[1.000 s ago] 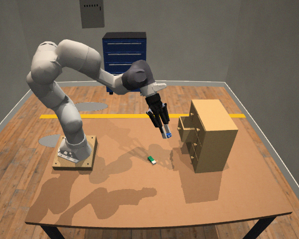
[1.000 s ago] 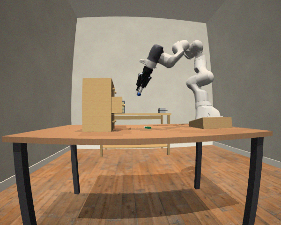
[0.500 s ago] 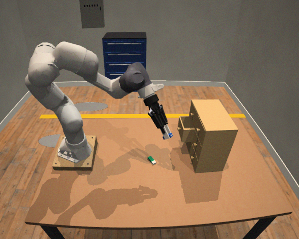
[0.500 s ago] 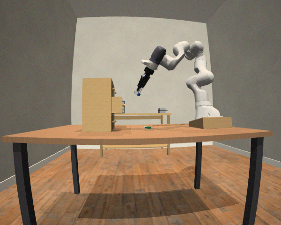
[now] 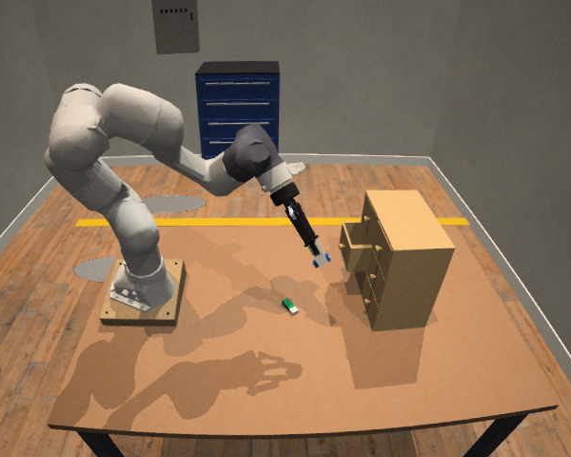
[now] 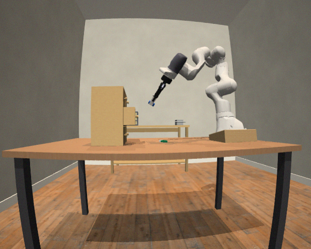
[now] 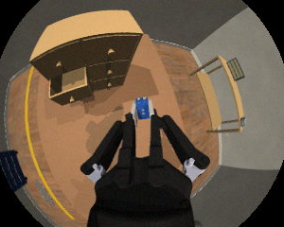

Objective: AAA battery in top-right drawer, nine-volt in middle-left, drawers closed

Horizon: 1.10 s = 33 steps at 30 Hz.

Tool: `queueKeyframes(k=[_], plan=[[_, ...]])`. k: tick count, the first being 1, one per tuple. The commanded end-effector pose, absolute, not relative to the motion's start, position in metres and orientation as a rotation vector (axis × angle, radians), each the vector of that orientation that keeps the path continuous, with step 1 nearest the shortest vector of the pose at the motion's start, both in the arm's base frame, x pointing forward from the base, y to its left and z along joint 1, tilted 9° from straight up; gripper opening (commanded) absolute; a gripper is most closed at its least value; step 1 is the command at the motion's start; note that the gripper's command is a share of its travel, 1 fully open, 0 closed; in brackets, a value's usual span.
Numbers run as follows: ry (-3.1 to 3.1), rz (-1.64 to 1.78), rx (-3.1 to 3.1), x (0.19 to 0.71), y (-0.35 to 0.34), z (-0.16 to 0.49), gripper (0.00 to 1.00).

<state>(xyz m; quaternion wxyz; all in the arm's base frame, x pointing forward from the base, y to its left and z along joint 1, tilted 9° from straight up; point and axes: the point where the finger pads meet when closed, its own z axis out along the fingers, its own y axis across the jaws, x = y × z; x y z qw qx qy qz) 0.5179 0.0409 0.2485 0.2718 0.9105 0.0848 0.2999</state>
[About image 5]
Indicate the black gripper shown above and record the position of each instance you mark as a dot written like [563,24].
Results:
[297,217]

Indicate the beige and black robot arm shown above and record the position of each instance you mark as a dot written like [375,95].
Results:
[79,134]

